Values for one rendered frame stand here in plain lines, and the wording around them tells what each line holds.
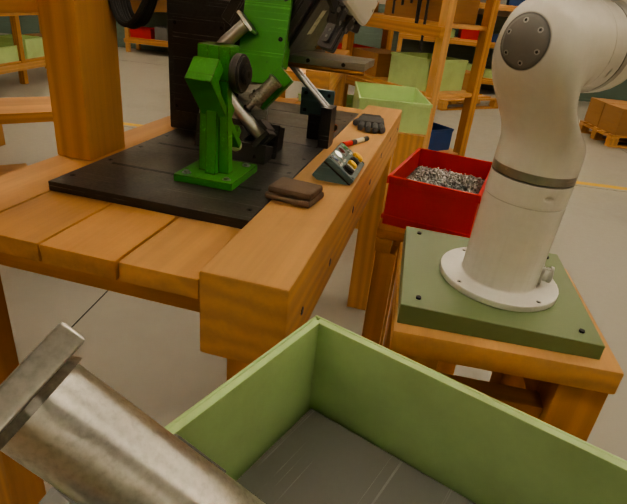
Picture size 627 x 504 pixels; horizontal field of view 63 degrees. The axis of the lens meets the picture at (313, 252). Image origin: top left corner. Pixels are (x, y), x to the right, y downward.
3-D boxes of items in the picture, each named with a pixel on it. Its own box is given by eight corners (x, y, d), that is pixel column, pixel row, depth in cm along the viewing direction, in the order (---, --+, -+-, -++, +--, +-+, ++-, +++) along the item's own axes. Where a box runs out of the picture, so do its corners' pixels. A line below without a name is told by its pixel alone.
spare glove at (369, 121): (353, 118, 178) (354, 111, 177) (383, 122, 178) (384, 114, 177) (351, 131, 160) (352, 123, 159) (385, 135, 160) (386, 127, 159)
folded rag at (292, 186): (263, 198, 102) (264, 184, 101) (281, 187, 109) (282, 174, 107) (308, 209, 99) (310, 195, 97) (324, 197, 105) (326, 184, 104)
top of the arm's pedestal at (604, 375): (560, 285, 100) (566, 267, 98) (615, 396, 71) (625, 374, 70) (397, 258, 104) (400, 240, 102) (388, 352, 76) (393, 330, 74)
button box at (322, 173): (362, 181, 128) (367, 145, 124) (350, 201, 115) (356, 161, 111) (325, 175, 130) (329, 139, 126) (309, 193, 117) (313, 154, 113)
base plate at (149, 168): (358, 118, 188) (359, 113, 187) (248, 230, 92) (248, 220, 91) (251, 102, 196) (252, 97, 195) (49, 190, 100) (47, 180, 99)
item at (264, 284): (396, 146, 209) (402, 109, 202) (282, 374, 78) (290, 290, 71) (362, 141, 212) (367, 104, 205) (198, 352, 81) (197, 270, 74)
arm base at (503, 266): (551, 268, 90) (590, 169, 82) (562, 325, 74) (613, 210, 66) (444, 242, 95) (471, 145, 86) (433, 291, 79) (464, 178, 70)
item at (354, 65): (373, 70, 143) (374, 58, 141) (363, 76, 129) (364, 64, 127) (243, 53, 150) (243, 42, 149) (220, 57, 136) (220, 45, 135)
